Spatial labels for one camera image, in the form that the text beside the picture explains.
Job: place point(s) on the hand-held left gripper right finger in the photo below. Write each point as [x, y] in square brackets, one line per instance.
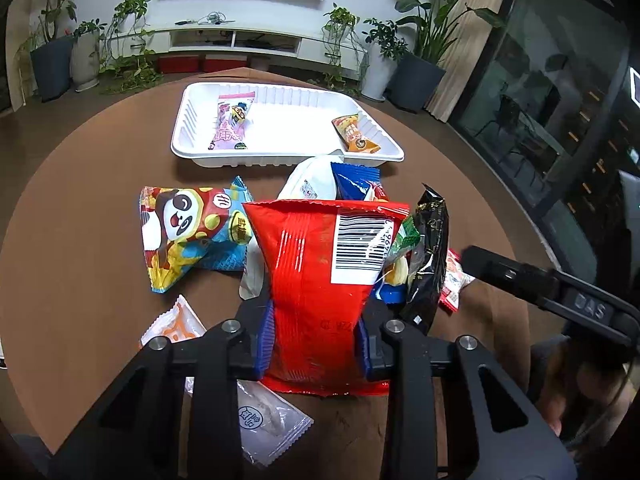
[365, 350]

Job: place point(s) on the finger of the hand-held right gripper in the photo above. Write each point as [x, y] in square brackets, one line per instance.
[505, 272]

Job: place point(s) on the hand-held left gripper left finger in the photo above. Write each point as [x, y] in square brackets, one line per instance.
[265, 340]

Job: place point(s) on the small red white packet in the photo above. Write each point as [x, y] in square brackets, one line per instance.
[452, 285]

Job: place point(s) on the red snack packet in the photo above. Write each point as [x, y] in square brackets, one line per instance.
[310, 285]

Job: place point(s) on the black snack packet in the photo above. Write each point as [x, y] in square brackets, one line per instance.
[430, 260]

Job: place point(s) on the white orange snack packet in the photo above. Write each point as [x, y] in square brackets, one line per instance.
[175, 325]

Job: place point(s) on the panda print snack bag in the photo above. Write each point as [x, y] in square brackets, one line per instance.
[185, 225]

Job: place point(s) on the blue cake roll packet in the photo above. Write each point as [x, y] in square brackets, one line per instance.
[355, 180]

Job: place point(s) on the white plastic tray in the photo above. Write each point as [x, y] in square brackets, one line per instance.
[300, 125]

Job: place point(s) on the person's right hand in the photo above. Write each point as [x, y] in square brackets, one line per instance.
[575, 390]

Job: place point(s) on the clear white snack packet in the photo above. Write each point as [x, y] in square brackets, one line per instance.
[270, 425]

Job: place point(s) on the green snack packet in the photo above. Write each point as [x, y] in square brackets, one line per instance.
[407, 232]

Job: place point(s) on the glass sliding door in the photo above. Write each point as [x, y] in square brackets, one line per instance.
[540, 100]

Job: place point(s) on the large leafy plant dark pot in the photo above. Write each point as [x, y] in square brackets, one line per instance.
[417, 82]

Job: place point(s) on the pink snack packet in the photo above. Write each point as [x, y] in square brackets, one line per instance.
[231, 132]

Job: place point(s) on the beige curtain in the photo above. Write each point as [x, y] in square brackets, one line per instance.
[475, 50]

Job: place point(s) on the bushy plant in white pot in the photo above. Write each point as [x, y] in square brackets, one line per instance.
[377, 77]

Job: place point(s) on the red storage box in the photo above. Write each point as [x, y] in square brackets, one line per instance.
[225, 64]
[180, 64]

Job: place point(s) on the hanging vine plant on cabinet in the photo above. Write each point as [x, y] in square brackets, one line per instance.
[341, 22]

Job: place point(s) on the white television cabinet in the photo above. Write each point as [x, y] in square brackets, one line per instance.
[280, 40]

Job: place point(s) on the small plant in white pot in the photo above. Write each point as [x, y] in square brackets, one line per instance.
[86, 65]

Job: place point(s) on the tall plant in dark pot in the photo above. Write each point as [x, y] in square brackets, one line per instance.
[52, 67]

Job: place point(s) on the trailing vine plant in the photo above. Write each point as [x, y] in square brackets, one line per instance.
[132, 15]

